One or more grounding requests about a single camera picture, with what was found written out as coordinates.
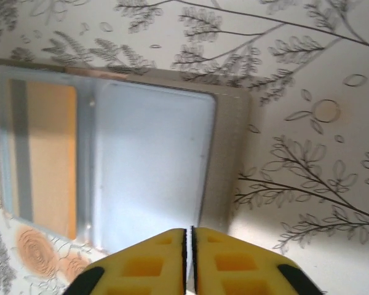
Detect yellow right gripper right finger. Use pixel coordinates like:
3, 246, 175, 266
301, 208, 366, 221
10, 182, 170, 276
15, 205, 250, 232
190, 226, 328, 295

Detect grey and teal pouch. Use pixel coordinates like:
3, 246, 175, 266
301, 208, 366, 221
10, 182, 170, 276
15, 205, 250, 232
0, 58, 253, 256

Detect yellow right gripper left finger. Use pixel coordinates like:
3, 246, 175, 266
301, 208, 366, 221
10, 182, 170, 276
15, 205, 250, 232
66, 227, 190, 295

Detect white credit card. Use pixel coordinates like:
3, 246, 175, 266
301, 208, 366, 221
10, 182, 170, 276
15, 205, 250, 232
93, 82, 216, 246

